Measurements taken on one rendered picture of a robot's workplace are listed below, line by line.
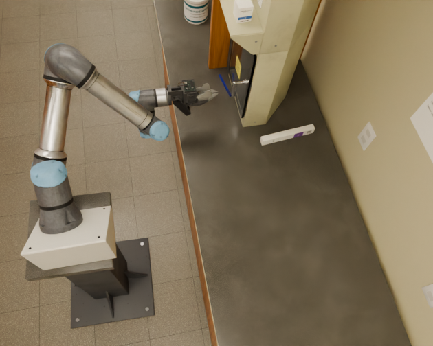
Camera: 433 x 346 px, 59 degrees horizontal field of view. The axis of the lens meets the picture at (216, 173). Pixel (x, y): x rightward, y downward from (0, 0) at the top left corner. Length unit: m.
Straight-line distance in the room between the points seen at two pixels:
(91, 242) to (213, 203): 0.53
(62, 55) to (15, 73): 2.11
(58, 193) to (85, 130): 1.60
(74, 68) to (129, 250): 1.44
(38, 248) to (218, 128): 0.91
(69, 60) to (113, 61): 1.99
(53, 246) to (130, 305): 1.15
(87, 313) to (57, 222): 1.13
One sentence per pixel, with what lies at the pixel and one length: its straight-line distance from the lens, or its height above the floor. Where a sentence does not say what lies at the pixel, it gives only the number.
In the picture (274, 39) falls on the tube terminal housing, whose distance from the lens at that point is 1.42.
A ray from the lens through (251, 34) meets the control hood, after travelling 1.38.
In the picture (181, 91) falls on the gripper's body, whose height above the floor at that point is 1.21.
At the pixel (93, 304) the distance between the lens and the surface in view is 2.51.
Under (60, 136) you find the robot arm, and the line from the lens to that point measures 1.55.
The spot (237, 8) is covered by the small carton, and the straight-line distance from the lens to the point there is 1.38.
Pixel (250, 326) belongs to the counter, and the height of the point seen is 0.94.
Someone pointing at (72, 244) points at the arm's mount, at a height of 1.16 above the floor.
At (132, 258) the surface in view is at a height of 0.01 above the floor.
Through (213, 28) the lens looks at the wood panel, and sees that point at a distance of 1.84.
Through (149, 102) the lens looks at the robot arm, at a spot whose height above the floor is 1.18.
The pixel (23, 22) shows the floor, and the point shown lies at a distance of 3.88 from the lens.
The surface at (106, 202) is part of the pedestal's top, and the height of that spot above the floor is 0.94.
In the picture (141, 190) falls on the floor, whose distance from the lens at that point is 2.69.
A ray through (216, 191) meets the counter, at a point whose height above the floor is 0.94.
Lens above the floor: 2.44
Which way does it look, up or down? 63 degrees down
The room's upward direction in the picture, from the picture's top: 8 degrees clockwise
